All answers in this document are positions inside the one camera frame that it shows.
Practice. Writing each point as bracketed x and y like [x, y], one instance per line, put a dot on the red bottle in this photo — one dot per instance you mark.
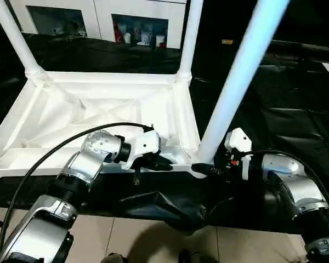
[118, 34]

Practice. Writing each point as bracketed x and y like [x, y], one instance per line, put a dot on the white sideboard cabinet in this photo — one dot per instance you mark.
[98, 11]

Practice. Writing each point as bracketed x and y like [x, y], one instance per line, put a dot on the black right robot foot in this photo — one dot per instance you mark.
[198, 257]

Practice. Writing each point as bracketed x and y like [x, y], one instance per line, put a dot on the white plastic table top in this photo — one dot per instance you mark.
[98, 90]

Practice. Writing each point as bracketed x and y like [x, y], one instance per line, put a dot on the small yellow label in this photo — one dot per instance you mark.
[227, 41]

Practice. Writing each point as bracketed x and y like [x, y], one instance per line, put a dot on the plain white cup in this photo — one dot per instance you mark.
[161, 39]

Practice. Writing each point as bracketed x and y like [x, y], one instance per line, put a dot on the small white jar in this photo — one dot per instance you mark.
[127, 37]

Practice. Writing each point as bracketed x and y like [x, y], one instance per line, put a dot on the white patterned cup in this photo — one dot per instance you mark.
[145, 37]

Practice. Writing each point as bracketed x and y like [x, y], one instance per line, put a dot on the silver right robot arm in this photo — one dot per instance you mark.
[290, 170]

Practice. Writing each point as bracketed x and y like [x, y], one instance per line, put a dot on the black work mat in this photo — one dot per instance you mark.
[290, 109]

